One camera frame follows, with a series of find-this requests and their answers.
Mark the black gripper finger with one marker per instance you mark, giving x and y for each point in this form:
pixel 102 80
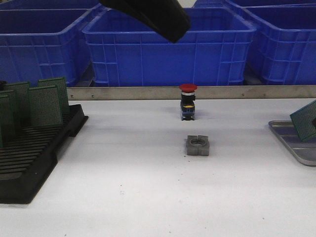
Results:
pixel 166 17

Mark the green perforated circuit board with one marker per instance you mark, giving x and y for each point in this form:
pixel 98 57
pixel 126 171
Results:
pixel 45 109
pixel 6 120
pixel 304 121
pixel 16 120
pixel 21 90
pixel 60 82

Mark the silver metal tray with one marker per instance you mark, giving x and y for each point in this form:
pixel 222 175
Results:
pixel 303 152

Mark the black slotted board rack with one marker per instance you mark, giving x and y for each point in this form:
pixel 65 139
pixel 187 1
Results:
pixel 27 160

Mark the blue plastic bin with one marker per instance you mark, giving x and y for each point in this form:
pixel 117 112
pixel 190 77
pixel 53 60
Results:
pixel 50 4
pixel 250 3
pixel 283 50
pixel 213 52
pixel 41 44

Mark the red emergency stop button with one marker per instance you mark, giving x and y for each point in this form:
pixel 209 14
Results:
pixel 187 101

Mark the grey metal clamp block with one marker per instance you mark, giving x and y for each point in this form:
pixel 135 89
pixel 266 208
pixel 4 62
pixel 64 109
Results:
pixel 197 145

